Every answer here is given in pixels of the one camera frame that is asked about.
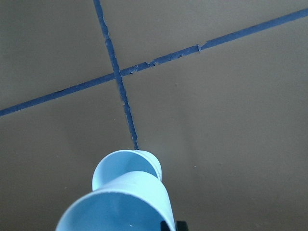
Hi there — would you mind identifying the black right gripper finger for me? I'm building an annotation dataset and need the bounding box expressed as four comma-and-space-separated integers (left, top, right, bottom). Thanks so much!
160, 220, 188, 231

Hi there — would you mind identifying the light blue cup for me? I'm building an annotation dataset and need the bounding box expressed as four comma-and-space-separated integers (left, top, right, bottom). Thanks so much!
56, 171, 176, 231
92, 150, 162, 191

